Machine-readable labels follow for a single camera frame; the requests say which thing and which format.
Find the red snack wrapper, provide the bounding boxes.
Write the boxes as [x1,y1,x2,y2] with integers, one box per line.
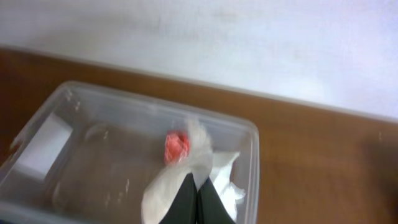
[164,130,190,165]

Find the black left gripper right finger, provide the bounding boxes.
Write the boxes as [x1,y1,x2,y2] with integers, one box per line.
[197,178,235,224]

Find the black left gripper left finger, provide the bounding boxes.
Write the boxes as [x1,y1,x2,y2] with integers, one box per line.
[159,173,197,224]

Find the white label on bin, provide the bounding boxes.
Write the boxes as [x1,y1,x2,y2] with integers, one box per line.
[13,113,73,180]

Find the white tissue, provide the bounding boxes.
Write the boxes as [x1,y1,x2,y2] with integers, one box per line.
[141,120,246,224]

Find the clear plastic waste bin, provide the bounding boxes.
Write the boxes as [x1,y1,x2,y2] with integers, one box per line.
[1,82,259,223]

